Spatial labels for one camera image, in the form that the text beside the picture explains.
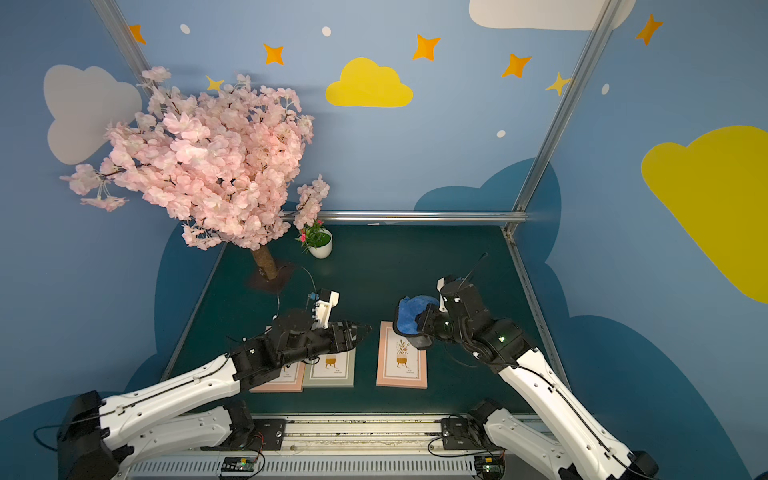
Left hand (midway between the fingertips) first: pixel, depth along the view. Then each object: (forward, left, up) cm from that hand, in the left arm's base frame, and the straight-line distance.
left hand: (367, 327), depth 70 cm
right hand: (+3, -13, +1) cm, 13 cm away
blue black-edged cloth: (+5, -10, 0) cm, 11 cm away
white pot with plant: (+38, +21, -12) cm, 45 cm away
